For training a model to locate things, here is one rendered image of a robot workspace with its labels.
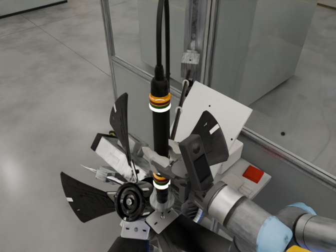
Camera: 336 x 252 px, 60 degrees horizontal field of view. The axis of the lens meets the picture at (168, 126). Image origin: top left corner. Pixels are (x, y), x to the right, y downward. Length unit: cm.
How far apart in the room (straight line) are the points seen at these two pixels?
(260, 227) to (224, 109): 58
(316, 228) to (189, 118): 64
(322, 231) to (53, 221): 206
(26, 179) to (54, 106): 102
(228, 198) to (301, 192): 97
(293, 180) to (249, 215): 95
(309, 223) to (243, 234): 16
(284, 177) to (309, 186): 12
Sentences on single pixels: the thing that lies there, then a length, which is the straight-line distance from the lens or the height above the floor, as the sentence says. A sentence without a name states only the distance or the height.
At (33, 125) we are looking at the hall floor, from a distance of 333.
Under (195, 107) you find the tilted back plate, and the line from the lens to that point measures 113.
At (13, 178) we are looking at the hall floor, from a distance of 286.
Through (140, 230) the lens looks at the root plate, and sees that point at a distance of 100.
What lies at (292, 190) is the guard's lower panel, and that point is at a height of 82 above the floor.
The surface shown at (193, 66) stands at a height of 138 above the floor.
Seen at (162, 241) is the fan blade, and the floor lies 118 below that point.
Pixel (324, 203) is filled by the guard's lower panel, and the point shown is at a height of 85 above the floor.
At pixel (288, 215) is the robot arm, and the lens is 73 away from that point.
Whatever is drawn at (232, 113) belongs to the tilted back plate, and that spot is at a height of 133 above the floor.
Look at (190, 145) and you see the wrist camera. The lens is 58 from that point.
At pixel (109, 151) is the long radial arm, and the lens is 121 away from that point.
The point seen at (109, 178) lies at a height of 110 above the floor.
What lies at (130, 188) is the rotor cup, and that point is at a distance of 92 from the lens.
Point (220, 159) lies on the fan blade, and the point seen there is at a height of 143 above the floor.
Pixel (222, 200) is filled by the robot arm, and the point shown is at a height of 149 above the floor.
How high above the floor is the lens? 198
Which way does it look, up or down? 41 degrees down
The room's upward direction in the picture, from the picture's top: straight up
